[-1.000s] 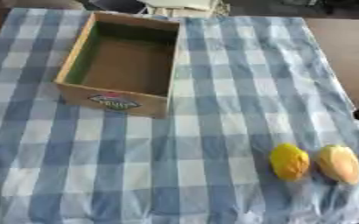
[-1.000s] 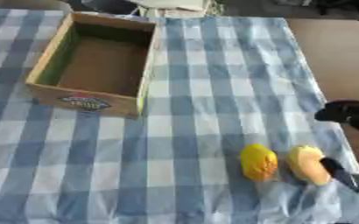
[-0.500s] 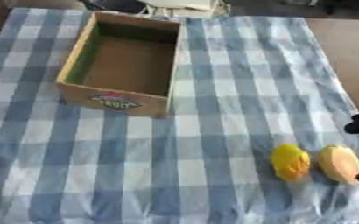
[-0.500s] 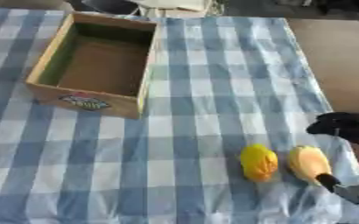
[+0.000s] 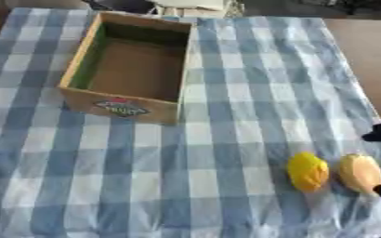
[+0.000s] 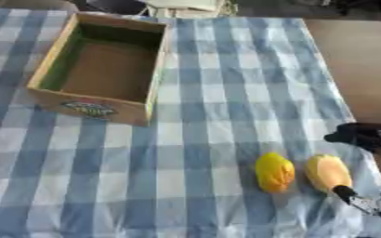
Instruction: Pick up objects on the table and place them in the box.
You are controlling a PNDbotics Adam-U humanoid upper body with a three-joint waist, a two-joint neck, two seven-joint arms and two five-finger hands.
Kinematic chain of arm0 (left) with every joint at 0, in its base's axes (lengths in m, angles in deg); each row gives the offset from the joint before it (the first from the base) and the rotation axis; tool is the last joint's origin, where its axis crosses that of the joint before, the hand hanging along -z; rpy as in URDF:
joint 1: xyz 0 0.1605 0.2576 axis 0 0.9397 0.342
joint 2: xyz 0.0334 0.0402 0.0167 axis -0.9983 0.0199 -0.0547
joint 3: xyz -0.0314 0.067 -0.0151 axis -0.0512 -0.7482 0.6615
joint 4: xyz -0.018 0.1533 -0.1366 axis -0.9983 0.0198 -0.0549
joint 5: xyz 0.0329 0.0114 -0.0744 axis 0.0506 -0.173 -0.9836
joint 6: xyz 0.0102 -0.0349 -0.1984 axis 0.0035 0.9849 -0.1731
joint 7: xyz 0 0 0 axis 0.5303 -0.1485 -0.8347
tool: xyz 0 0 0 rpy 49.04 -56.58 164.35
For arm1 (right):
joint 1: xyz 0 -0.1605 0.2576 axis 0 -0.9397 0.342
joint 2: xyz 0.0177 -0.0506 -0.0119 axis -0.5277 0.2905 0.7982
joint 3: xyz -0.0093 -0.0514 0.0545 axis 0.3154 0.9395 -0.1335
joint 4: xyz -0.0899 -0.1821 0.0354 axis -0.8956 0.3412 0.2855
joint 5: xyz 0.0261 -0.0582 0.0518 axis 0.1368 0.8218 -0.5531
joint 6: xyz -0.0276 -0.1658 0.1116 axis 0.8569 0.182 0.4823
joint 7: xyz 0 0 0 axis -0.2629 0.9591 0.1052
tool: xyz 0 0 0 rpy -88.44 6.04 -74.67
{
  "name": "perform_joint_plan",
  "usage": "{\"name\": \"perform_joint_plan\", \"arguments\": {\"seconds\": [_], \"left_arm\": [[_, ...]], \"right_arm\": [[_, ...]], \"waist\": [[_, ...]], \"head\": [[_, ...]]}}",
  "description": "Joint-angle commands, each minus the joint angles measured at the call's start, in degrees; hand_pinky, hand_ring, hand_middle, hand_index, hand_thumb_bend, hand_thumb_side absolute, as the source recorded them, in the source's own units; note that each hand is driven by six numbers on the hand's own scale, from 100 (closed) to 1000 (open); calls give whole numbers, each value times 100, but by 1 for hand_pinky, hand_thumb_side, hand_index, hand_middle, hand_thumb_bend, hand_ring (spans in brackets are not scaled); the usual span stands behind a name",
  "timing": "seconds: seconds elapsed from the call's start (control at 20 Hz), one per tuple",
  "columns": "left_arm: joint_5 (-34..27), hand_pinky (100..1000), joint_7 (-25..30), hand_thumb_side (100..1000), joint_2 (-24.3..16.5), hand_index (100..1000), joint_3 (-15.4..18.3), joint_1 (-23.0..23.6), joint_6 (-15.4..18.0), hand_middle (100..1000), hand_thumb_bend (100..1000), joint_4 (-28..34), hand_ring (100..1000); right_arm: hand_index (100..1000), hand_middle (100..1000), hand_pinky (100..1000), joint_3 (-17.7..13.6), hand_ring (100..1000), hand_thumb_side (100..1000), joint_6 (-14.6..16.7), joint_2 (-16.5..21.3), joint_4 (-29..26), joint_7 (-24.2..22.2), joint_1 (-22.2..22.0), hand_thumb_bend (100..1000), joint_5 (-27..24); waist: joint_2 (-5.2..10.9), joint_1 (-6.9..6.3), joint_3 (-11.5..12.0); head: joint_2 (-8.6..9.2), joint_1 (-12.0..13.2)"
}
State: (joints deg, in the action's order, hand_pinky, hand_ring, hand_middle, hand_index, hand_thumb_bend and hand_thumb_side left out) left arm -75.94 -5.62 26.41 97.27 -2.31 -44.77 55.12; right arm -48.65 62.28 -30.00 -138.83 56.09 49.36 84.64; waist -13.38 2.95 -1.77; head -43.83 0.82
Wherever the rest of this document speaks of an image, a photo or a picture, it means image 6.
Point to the black chair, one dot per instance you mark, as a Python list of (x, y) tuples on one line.
[(115, 5)]

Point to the white object beyond table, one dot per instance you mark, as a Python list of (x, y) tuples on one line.
[(184, 7)]

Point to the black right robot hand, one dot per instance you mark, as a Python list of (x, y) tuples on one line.
[(364, 134)]

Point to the pale yellow toy fruit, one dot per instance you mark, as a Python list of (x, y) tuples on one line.
[(327, 172)]

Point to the tan cardboard box green inside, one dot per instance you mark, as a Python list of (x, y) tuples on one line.
[(110, 69)]

